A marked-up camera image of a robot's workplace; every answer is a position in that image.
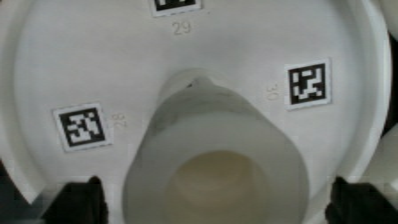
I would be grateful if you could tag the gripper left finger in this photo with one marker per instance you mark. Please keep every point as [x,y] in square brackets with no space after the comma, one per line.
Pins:
[79,206]

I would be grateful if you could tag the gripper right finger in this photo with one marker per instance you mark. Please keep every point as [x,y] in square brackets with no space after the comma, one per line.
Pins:
[359,205]

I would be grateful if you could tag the white cylindrical table leg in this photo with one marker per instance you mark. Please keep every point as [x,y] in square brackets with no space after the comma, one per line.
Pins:
[219,172]

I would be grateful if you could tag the white round table top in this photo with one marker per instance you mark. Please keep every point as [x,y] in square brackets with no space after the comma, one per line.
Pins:
[102,55]

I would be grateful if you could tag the white L-shaped frame border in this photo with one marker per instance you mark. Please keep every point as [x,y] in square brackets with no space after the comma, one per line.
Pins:
[383,168]

